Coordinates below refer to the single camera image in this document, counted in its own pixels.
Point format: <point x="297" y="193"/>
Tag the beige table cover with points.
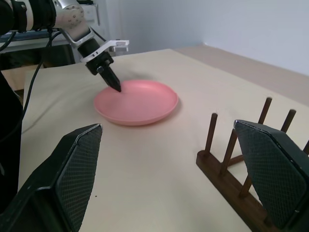
<point x="154" y="157"/>

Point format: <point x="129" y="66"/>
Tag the grey background desk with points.
<point x="29" y="39"/>

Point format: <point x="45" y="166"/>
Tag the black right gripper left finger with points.
<point x="60" y="178"/>

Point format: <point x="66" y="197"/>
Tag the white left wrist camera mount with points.
<point x="113" y="44"/>

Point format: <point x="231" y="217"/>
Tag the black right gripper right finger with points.
<point x="272" y="169"/>

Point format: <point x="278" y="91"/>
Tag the wooden dish rack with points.
<point x="212" y="164"/>

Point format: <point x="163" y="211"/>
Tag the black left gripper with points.
<point x="99" y="64"/>

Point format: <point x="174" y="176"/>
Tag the black robot body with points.
<point x="7" y="120"/>

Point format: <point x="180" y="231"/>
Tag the pink plate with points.
<point x="137" y="104"/>

